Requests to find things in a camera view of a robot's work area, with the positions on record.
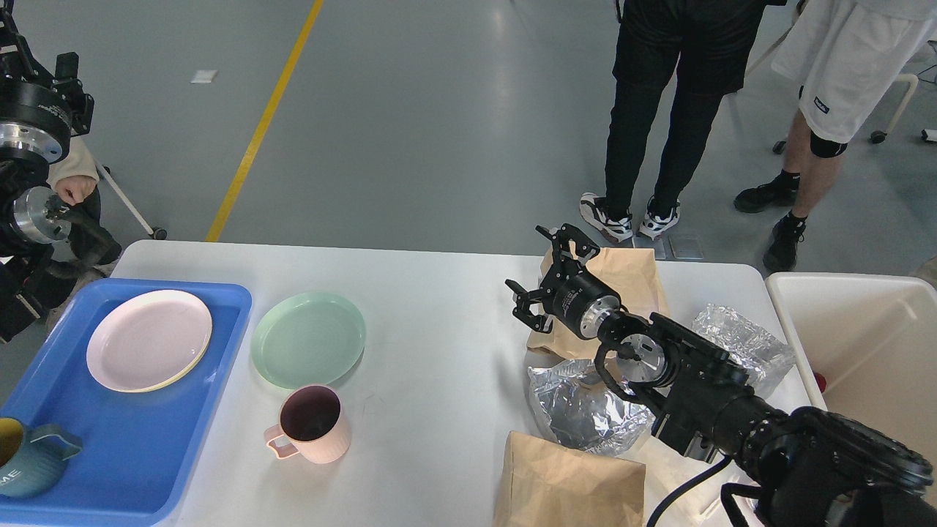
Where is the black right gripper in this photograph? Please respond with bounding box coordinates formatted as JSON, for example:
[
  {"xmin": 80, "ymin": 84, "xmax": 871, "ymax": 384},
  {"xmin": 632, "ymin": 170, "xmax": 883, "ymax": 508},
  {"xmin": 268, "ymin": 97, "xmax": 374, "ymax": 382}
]
[{"xmin": 505, "ymin": 225, "xmax": 622, "ymax": 340}]

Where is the green plate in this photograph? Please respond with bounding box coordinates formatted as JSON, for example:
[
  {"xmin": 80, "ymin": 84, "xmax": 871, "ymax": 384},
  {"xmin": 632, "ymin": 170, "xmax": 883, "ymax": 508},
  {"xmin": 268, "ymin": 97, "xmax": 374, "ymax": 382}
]
[{"xmin": 250, "ymin": 291, "xmax": 366, "ymax": 390}]

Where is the pink ribbed mug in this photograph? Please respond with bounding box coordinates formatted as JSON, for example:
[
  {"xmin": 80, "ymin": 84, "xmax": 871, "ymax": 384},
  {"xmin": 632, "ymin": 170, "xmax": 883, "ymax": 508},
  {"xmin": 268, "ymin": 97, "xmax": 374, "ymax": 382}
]
[{"xmin": 264, "ymin": 384, "xmax": 351, "ymax": 464}]

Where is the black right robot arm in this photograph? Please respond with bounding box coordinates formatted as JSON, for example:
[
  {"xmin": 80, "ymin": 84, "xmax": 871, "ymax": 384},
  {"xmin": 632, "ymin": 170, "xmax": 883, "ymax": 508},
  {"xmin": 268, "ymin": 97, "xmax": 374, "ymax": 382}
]
[{"xmin": 507, "ymin": 224, "xmax": 935, "ymax": 526}]

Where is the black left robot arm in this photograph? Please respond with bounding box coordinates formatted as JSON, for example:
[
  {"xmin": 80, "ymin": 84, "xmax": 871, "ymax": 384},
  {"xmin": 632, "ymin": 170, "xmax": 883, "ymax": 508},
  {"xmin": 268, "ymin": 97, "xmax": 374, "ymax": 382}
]
[{"xmin": 1, "ymin": 1, "xmax": 122, "ymax": 343}]

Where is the crumpled foil large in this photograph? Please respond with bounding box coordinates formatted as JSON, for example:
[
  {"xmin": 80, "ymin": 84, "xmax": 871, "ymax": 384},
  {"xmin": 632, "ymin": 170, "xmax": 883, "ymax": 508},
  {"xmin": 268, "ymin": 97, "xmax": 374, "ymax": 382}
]
[{"xmin": 526, "ymin": 359, "xmax": 652, "ymax": 457}]

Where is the brown paper bag near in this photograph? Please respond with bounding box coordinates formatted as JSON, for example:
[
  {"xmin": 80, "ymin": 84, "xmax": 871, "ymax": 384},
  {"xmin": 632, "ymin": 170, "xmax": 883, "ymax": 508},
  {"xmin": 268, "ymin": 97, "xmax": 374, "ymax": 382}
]
[{"xmin": 493, "ymin": 431, "xmax": 646, "ymax": 526}]

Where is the crumpled foil small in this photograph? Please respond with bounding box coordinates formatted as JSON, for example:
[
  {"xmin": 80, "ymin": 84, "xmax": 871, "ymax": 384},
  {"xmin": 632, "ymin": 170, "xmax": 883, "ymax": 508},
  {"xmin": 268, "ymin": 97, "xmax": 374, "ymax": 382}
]
[{"xmin": 692, "ymin": 304, "xmax": 796, "ymax": 398}]

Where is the person in black trousers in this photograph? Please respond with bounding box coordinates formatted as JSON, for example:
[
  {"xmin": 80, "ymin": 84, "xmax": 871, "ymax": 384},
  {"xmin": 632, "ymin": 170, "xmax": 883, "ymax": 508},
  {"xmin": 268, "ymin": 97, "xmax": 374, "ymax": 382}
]
[{"xmin": 580, "ymin": 0, "xmax": 788, "ymax": 243}]

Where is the white plastic bin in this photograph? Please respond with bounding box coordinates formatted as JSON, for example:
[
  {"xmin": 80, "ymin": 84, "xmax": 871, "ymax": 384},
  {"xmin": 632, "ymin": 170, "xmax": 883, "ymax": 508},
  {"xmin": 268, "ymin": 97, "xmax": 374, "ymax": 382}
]
[{"xmin": 766, "ymin": 272, "xmax": 936, "ymax": 463}]

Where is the person in white shorts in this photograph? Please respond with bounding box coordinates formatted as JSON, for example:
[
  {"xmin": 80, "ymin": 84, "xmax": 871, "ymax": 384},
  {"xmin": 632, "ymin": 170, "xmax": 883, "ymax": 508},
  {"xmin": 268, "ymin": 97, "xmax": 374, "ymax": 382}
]
[{"xmin": 733, "ymin": 1, "xmax": 936, "ymax": 272}]

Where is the pink plate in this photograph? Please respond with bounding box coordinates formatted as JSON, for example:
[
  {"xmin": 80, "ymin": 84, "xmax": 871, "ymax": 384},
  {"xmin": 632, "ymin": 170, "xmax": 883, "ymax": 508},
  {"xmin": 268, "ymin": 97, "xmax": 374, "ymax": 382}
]
[{"xmin": 85, "ymin": 289, "xmax": 214, "ymax": 393}]

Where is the blue plastic tray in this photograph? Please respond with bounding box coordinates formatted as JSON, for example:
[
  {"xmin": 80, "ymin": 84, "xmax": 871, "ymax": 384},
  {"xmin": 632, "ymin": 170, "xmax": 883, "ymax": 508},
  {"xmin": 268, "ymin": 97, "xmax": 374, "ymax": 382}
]
[{"xmin": 1, "ymin": 279, "xmax": 253, "ymax": 526}]

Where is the seated person at left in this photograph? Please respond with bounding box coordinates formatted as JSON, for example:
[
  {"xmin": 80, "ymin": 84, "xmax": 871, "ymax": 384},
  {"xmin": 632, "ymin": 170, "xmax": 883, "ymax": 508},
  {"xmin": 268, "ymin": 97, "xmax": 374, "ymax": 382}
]
[{"xmin": 45, "ymin": 138, "xmax": 122, "ymax": 330}]

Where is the teal mug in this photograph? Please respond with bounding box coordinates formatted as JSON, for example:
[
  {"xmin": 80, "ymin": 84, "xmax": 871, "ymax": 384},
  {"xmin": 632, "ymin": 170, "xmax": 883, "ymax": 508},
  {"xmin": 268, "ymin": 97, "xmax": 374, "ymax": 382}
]
[{"xmin": 1, "ymin": 417, "xmax": 83, "ymax": 499}]

